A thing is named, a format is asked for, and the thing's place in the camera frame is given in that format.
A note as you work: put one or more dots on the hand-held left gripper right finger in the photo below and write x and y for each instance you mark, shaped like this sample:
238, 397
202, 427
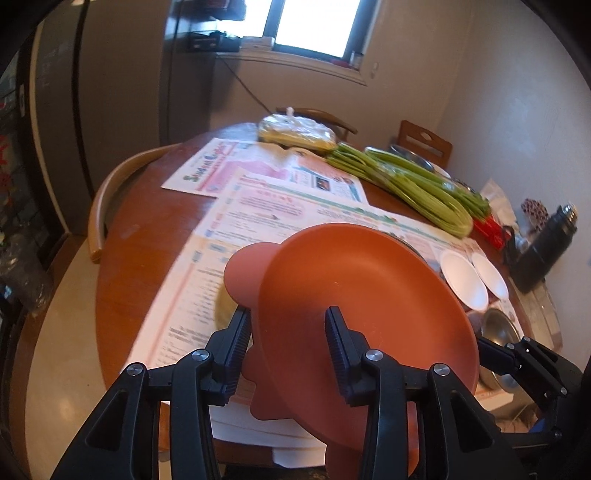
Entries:
338, 355

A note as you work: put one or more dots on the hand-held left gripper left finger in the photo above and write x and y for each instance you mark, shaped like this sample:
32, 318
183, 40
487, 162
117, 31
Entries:
232, 355

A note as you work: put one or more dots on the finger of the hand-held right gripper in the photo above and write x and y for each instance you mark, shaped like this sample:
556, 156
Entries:
496, 355

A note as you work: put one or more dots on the steel bowl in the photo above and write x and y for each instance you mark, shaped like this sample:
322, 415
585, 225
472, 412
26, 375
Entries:
501, 328
496, 382

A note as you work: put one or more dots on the orange plate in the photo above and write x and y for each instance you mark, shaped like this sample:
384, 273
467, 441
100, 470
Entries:
364, 290

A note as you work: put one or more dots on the black thermos bottle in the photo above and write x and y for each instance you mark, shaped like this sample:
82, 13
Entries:
540, 251

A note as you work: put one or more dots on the red tissue box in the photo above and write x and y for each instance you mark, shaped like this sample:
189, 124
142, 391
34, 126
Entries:
494, 230

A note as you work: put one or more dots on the large newspaper with green banner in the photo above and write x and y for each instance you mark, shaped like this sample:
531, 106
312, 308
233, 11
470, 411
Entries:
258, 217

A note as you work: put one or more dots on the patterned cup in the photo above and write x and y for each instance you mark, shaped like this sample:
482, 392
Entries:
535, 211

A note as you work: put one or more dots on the white tissue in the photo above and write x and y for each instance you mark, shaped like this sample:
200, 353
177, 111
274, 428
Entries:
496, 198

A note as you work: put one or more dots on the dark green celery bunch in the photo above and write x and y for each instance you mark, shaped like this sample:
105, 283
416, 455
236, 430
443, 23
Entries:
443, 184

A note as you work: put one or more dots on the pale green celery bunch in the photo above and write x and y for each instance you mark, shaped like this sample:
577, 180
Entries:
415, 191

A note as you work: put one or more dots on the newspaper with pink print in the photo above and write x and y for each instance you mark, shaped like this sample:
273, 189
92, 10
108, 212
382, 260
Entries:
217, 168

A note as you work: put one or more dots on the white enamel bowl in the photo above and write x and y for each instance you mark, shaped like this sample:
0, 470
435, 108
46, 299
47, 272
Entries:
442, 171

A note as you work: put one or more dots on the light curved wooden chair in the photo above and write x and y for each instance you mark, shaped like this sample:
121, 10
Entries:
108, 194

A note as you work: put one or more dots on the steel basin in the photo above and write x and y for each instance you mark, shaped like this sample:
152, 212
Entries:
411, 156

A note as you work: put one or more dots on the wooden chair with cutout back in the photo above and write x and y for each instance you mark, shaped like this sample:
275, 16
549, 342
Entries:
425, 141

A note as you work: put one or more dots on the plastic bag of yellow vegetables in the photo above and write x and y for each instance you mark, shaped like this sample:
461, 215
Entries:
295, 131

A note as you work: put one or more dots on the dark curved wooden chair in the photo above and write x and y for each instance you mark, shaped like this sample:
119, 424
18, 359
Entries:
332, 117

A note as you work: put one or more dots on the grey refrigerator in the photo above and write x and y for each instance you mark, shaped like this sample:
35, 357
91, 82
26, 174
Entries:
92, 115

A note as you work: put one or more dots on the black electronic device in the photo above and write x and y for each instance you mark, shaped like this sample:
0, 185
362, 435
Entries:
212, 42

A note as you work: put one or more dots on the window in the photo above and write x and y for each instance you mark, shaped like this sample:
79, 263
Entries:
318, 25

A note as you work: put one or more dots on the white wall socket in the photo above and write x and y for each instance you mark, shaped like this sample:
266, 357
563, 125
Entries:
375, 71

